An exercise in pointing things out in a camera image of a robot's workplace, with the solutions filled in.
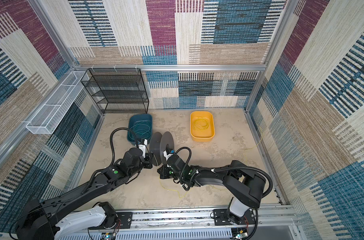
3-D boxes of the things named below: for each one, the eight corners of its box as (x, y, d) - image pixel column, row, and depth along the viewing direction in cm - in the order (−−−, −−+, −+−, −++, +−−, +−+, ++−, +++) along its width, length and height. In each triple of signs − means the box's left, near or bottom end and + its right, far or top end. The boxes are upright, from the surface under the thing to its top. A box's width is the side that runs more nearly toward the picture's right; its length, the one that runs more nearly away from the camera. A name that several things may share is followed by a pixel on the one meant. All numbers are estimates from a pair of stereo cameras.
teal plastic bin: (126, 144, 103) (123, 137, 97) (133, 119, 118) (131, 112, 112) (152, 144, 103) (150, 137, 97) (155, 119, 117) (154, 112, 112)
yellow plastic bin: (190, 142, 104) (190, 137, 99) (189, 117, 119) (190, 111, 114) (215, 142, 104) (217, 137, 99) (211, 117, 119) (213, 111, 114)
